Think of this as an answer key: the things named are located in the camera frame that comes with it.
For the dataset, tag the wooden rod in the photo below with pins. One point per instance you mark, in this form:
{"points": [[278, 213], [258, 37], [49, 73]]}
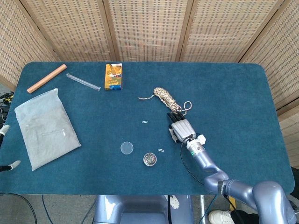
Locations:
{"points": [[46, 79]]}

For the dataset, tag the orange yellow cardboard box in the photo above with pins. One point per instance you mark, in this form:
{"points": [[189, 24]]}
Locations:
{"points": [[113, 77]]}

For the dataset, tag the clear round plastic lid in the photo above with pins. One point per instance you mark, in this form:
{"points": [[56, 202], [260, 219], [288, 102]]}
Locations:
{"points": [[127, 148]]}

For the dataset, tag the metal table leg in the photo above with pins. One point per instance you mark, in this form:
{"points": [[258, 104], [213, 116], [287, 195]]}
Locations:
{"points": [[202, 210]]}

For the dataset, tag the clear plastic tube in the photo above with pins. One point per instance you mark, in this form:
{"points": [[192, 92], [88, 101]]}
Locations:
{"points": [[83, 81]]}

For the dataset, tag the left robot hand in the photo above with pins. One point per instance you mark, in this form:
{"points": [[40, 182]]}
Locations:
{"points": [[4, 129]]}

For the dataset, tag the woven wooden screen panel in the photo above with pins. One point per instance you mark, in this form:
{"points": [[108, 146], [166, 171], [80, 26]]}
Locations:
{"points": [[149, 30], [280, 58], [70, 30], [14, 46], [229, 30]]}

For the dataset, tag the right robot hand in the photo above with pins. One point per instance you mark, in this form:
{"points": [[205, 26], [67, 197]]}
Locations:
{"points": [[183, 129]]}

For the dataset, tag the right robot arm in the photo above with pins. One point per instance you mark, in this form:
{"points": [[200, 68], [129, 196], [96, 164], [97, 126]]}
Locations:
{"points": [[205, 161]]}

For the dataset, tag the grey zip bag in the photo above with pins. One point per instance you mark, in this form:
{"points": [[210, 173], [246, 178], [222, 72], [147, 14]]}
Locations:
{"points": [[46, 128]]}

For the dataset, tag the blue felt table cover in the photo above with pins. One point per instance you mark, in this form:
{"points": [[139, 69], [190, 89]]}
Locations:
{"points": [[93, 175]]}

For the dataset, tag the clear paperclip container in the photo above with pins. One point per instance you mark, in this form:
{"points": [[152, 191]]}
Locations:
{"points": [[149, 159]]}

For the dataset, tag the white shoe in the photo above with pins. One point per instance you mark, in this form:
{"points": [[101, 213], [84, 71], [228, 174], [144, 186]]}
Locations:
{"points": [[219, 217]]}

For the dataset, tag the blue grey robot torso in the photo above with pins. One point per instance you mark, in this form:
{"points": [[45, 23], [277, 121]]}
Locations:
{"points": [[140, 210]]}

